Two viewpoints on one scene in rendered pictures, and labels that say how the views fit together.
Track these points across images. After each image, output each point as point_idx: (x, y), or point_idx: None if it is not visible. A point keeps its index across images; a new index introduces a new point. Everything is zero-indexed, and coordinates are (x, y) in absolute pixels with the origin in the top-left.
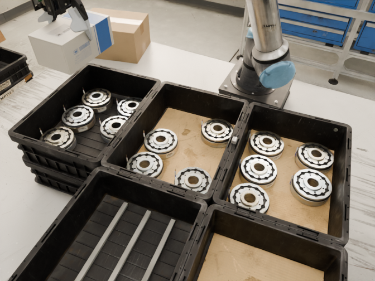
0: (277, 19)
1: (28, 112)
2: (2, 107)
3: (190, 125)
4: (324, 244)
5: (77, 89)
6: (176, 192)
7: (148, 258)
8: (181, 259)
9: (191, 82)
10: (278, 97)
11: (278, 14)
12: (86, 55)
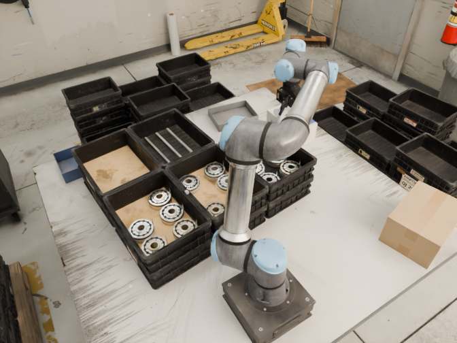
0: (226, 205)
1: (330, 160)
2: (343, 150)
3: None
4: (110, 190)
5: (300, 158)
6: (177, 159)
7: (170, 160)
8: (149, 150)
9: (324, 269)
10: (234, 292)
11: (228, 204)
12: None
